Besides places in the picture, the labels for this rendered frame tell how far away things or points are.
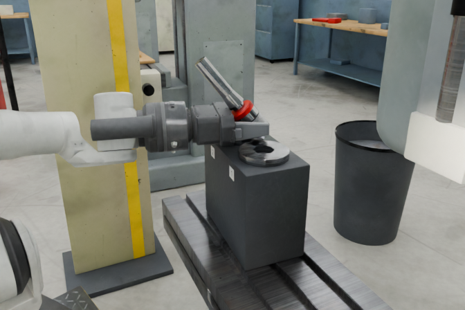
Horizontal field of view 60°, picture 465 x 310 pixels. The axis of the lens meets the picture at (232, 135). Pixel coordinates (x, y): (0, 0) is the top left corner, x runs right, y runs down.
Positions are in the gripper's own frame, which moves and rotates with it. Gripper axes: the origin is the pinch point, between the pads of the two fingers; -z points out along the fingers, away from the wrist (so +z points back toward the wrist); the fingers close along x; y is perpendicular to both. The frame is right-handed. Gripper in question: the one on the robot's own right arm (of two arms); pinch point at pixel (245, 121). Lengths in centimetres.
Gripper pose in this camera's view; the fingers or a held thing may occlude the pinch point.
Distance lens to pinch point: 74.1
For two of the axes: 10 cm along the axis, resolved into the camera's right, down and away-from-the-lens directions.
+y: 0.0, 9.4, 3.5
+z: -9.8, 0.7, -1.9
